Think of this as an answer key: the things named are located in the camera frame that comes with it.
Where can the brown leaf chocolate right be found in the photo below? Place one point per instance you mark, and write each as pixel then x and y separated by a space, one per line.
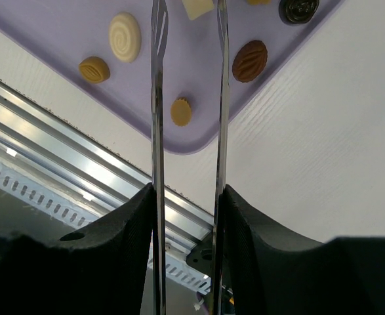
pixel 250 61

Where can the tan leaf chocolate bottom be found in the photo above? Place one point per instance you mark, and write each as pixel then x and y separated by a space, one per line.
pixel 94 70

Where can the aluminium frame rail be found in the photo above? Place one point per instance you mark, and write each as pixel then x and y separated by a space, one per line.
pixel 66 153

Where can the slotted cable duct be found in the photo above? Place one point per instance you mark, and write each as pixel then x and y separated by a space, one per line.
pixel 37 196

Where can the white square chocolate centre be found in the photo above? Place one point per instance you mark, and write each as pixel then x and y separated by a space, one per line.
pixel 196 8

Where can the black swirl round chocolate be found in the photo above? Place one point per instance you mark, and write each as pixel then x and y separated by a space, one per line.
pixel 297 11

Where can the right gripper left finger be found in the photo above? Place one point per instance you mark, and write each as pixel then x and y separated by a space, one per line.
pixel 97 269

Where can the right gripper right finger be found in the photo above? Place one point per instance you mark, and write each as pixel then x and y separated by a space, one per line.
pixel 275 270

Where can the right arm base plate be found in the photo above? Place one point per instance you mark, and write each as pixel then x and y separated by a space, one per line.
pixel 200 257

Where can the purple tray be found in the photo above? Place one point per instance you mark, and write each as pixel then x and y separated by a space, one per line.
pixel 62 34

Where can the tan round chocolate upper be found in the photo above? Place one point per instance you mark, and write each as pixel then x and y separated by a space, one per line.
pixel 258 2

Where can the tan fluted round chocolate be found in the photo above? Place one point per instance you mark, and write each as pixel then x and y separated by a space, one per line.
pixel 181 112

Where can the metal tongs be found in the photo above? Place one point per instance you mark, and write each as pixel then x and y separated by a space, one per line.
pixel 160 25

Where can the white swirl oval chocolate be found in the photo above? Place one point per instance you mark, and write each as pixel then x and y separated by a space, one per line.
pixel 125 37

